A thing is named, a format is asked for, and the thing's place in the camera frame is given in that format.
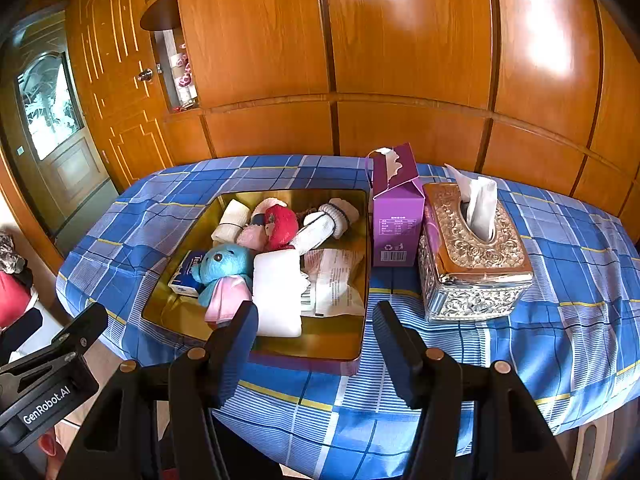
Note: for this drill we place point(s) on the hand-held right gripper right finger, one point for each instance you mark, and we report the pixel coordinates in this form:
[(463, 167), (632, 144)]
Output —
[(400, 360)]

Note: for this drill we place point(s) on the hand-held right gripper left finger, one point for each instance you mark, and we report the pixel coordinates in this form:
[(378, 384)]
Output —
[(235, 355)]

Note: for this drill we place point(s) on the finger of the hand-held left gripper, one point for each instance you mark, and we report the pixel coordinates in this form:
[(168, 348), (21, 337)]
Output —
[(85, 325)]

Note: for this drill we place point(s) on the pink cloth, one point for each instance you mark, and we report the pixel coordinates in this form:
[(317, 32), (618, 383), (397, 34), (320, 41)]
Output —
[(225, 302)]

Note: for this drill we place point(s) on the white pad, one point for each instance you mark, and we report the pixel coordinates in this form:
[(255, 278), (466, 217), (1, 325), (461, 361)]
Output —
[(277, 300)]

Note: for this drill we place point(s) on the gold metal tray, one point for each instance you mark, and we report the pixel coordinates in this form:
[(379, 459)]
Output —
[(310, 335)]

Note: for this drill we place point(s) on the small blue-white box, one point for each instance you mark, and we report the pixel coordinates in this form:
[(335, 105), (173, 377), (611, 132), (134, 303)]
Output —
[(185, 280)]

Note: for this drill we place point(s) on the blue plush toy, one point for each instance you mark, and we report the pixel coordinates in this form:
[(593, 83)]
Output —
[(225, 265)]

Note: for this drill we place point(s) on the white plastic package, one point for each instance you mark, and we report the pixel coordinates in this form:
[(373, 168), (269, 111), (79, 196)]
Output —
[(335, 280)]

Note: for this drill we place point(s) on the cream cloth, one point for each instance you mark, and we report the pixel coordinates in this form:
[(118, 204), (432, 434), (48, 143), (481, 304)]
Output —
[(229, 220)]

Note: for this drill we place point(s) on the white sock roll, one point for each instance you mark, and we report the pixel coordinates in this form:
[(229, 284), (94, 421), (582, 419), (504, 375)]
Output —
[(320, 227)]

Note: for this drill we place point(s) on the person's left hand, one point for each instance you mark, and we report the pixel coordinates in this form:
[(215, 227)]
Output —
[(50, 447)]

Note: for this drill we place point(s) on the dark cloth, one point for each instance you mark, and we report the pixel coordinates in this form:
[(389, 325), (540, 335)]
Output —
[(22, 330)]

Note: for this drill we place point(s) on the red cloth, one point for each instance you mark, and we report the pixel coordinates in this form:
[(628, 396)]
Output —
[(12, 297)]

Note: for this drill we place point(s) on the blue plaid tablecloth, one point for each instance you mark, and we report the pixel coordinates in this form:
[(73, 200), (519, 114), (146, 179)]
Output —
[(500, 350)]

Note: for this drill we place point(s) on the grey patterned cloth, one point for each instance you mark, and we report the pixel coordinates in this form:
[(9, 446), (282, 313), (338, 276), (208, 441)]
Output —
[(9, 255)]

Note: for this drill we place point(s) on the ornate metallic tissue box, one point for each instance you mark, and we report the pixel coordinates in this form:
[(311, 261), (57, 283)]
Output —
[(475, 280)]

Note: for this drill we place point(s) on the purple carton box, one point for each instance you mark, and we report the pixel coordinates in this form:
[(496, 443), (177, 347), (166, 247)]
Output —
[(397, 230)]

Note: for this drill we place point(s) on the white tissue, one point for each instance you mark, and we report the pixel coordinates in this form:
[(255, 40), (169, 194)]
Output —
[(480, 205)]

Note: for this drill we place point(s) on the white plastic furniture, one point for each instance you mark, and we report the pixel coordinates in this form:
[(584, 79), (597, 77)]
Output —
[(595, 445)]

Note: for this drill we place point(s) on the glass panel door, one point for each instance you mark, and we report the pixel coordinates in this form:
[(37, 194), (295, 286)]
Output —
[(50, 100)]

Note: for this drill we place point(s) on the wooden door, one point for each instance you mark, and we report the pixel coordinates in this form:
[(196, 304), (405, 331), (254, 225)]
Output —
[(115, 85)]

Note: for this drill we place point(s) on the metal door knob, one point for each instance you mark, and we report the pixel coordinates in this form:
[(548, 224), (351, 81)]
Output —
[(145, 75)]

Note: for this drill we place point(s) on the pink shelf ornaments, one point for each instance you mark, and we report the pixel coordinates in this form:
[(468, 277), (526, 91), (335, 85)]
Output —
[(184, 77)]

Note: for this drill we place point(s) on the round wooden shelf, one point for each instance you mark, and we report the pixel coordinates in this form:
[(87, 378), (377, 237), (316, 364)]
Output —
[(160, 15)]

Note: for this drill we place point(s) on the wooden wardrobe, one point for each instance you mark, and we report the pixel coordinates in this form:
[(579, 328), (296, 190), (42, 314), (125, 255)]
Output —
[(400, 35)]

